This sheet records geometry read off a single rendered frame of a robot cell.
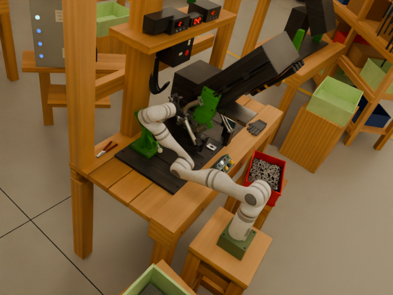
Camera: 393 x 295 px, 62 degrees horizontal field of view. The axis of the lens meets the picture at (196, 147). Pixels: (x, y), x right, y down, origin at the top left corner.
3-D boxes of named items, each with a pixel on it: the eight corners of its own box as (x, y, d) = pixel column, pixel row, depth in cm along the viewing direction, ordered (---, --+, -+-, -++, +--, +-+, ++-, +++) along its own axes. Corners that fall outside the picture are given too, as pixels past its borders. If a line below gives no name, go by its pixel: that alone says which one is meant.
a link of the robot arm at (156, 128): (133, 116, 148) (149, 139, 154) (147, 111, 143) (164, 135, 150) (139, 107, 153) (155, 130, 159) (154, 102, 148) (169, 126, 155)
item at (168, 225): (276, 126, 270) (283, 112, 260) (169, 251, 162) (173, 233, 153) (261, 119, 274) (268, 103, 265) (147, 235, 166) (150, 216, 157)
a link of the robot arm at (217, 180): (207, 192, 150) (219, 182, 157) (259, 213, 134) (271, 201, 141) (206, 175, 146) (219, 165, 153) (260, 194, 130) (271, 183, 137)
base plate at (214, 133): (257, 115, 251) (258, 113, 250) (173, 196, 173) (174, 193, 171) (211, 91, 264) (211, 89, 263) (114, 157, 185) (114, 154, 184)
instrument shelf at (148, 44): (235, 20, 216) (237, 14, 213) (148, 55, 151) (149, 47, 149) (204, 7, 223) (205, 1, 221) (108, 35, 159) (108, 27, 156)
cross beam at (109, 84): (212, 46, 256) (215, 35, 251) (82, 107, 163) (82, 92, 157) (207, 44, 258) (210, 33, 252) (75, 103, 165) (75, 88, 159)
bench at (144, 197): (248, 188, 317) (282, 113, 261) (150, 315, 210) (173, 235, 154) (189, 153, 338) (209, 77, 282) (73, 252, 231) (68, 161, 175)
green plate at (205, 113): (213, 124, 200) (226, 93, 191) (207, 127, 193) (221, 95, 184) (197, 116, 204) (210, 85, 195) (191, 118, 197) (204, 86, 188)
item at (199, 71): (210, 112, 237) (223, 70, 216) (188, 130, 215) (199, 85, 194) (190, 101, 243) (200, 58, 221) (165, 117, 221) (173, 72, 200)
